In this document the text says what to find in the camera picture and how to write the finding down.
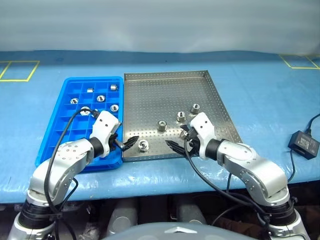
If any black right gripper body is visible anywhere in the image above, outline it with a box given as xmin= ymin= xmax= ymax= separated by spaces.
xmin=183 ymin=127 xmax=201 ymax=157

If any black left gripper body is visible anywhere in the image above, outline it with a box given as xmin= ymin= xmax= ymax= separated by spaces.
xmin=107 ymin=132 xmax=125 ymax=152

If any blue compartment tray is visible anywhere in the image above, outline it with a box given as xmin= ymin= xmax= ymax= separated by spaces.
xmin=35 ymin=76 xmax=125 ymax=173

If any perforated metal tray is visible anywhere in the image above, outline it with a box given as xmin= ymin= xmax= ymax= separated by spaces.
xmin=122 ymin=70 xmax=244 ymax=163

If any blue plastic table cover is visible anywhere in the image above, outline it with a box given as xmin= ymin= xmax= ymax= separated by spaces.
xmin=0 ymin=49 xmax=320 ymax=205

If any grey rounded robot torso shell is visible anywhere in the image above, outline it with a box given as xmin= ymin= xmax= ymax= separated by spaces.
xmin=101 ymin=223 xmax=261 ymax=240

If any black power adapter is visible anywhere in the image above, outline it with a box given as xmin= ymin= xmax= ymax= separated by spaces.
xmin=287 ymin=130 xmax=320 ymax=161

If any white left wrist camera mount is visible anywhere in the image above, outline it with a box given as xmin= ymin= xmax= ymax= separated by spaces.
xmin=90 ymin=110 xmax=120 ymax=159

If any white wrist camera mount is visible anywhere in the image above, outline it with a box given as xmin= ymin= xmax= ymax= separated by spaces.
xmin=90 ymin=110 xmax=120 ymax=159
xmin=189 ymin=112 xmax=216 ymax=160

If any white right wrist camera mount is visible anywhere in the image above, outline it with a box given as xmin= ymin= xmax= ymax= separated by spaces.
xmin=189 ymin=112 xmax=216 ymax=160

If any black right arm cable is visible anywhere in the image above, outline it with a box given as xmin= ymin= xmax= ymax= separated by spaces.
xmin=183 ymin=136 xmax=272 ymax=233

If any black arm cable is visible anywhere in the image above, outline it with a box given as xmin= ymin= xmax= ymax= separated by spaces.
xmin=43 ymin=108 xmax=101 ymax=240
xmin=183 ymin=136 xmax=272 ymax=233

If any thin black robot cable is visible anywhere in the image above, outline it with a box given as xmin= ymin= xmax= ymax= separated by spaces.
xmin=225 ymin=172 xmax=234 ymax=194

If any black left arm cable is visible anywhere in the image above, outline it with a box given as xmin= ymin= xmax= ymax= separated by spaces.
xmin=43 ymin=108 xmax=101 ymax=240

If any black adapter cable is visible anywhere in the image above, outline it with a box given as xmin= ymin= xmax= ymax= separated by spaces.
xmin=286 ymin=149 xmax=297 ymax=183
xmin=306 ymin=113 xmax=320 ymax=133

